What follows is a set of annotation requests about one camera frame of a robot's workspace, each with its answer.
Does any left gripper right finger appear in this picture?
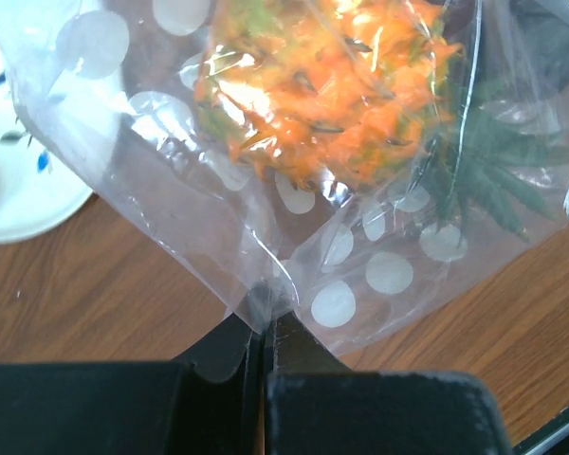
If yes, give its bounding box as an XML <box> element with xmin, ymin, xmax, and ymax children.
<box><xmin>264</xmin><ymin>313</ymin><xmax>512</xmax><ymax>454</ymax></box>

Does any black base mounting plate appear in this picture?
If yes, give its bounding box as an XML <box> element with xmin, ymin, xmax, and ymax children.
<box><xmin>513</xmin><ymin>407</ymin><xmax>569</xmax><ymax>455</ymax></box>

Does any orange fake carrot bunch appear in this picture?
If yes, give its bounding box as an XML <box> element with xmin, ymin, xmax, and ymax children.
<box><xmin>194</xmin><ymin>1</ymin><xmax>569</xmax><ymax>237</ymax></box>

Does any cream and blue plate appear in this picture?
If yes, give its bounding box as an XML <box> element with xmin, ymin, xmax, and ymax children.
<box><xmin>0</xmin><ymin>51</ymin><xmax>93</xmax><ymax>245</ymax></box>

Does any clear zip top bag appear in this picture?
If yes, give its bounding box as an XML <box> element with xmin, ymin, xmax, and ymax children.
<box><xmin>0</xmin><ymin>1</ymin><xmax>569</xmax><ymax>355</ymax></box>

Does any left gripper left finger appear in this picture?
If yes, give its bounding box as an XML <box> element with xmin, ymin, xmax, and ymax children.
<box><xmin>0</xmin><ymin>316</ymin><xmax>263</xmax><ymax>454</ymax></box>

